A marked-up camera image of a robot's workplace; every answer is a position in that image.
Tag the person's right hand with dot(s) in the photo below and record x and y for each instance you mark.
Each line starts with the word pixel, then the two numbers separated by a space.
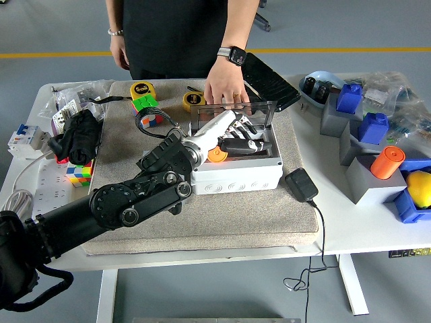
pixel 119 50

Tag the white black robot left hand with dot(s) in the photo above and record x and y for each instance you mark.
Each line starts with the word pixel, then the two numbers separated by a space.
pixel 212 129

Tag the person's left hand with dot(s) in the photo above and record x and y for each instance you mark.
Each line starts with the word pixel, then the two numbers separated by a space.
pixel 225 84

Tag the smoky transparent box lid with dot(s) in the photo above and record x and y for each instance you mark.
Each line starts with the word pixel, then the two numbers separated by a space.
pixel 208 115

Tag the orange cylinder battery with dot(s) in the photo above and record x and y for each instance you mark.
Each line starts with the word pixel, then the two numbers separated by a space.
pixel 387 165
pixel 217 156

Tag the white plastic junction box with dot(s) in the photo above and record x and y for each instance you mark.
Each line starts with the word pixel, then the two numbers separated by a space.
pixel 235 181

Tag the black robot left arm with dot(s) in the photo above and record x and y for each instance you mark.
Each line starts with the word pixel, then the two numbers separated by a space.
pixel 111 202

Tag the person's left forearm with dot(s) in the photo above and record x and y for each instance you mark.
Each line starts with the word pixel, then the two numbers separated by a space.
pixel 239 23

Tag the person's right forearm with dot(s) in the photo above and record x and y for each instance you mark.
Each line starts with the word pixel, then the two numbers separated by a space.
pixel 114 15

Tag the black smart watch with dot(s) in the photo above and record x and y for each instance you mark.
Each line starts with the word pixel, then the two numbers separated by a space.
pixel 235 55

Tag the small yellow tape measure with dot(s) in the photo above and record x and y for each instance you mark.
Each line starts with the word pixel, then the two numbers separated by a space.
pixel 193 102

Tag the black plastic case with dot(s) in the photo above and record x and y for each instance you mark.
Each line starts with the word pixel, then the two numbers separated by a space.
pixel 272 85

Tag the person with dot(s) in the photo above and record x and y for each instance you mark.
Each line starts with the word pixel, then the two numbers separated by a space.
pixel 171 37

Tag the large colourful puzzle cube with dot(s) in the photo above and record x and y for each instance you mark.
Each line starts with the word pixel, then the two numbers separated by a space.
pixel 145 102

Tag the clear plastic bag with parts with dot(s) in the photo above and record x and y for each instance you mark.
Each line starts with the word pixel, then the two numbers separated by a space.
pixel 67 91

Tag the black office chair base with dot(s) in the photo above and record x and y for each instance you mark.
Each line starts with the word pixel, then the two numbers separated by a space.
pixel 262 22

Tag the black capacitor in bowl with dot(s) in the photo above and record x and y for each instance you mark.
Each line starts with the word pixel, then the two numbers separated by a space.
pixel 309 84

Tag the purple white card package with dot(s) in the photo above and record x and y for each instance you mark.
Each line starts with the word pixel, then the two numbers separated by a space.
pixel 62 117

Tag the grey-brown mat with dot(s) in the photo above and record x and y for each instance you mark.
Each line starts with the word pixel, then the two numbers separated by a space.
pixel 219 222

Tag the black cloth bundle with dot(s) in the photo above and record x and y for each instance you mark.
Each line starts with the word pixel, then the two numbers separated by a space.
pixel 79 138

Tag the black relay component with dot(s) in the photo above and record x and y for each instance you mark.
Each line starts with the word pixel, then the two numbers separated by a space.
pixel 322 90

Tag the light blue bowl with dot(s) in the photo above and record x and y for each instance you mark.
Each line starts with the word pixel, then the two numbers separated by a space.
pixel 328 79

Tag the black power adapter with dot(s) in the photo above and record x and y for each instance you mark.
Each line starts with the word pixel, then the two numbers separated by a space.
pixel 301 184

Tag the grey block holder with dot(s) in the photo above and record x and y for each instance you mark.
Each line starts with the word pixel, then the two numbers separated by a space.
pixel 365 186
pixel 352 149
pixel 333 122

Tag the blue plastic block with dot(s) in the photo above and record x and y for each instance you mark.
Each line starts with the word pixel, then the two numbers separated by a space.
pixel 348 99
pixel 372 129

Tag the white circuit breaker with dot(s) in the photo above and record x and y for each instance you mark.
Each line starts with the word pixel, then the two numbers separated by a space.
pixel 25 138

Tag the small colourful puzzle cube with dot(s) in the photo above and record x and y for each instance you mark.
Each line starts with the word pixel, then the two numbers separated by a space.
pixel 80 173

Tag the white power strip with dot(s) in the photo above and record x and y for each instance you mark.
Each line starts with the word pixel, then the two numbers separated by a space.
pixel 50 188

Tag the clear bag of components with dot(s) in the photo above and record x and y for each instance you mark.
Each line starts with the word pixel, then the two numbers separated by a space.
pixel 380 91
pixel 412 117

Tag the white table leg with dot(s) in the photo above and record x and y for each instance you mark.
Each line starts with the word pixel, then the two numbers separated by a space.
pixel 107 296
pixel 353 286

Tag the blue plastic bin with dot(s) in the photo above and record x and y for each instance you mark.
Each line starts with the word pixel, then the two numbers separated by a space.
pixel 407 208

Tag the yellow lemon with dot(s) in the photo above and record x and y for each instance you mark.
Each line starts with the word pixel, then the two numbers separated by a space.
pixel 421 190

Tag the black table control panel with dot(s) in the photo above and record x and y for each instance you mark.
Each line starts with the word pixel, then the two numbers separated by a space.
pixel 409 253

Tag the small metal bracket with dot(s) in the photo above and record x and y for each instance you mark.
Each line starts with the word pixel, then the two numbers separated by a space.
pixel 304 107

